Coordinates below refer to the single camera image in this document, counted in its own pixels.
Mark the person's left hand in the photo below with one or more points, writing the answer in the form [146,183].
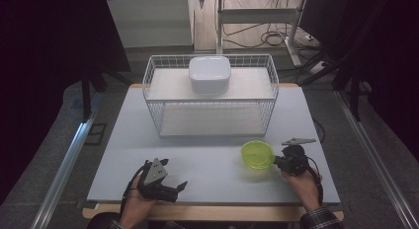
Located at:
[136,207]

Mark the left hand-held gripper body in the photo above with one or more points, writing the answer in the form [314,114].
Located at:
[154,179]

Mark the person's right hand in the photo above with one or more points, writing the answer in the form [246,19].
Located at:
[304,189]

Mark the white metal desk frame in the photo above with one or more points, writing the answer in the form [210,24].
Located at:
[219,28]

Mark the aluminium floor rail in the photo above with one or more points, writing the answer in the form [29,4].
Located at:
[62,169]
[375,156]

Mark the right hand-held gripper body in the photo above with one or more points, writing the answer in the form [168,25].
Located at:
[293,161]

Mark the white power strip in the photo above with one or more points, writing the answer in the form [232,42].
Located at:
[318,67]

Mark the black rectangular floor frame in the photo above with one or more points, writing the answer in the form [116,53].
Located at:
[96,133]

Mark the white square lidded container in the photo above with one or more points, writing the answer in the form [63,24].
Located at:
[209,73]

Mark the green translucent plastic bowl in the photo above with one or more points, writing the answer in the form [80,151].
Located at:
[257,156]

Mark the black metal stand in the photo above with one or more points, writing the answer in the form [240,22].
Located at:
[354,94]
[87,94]

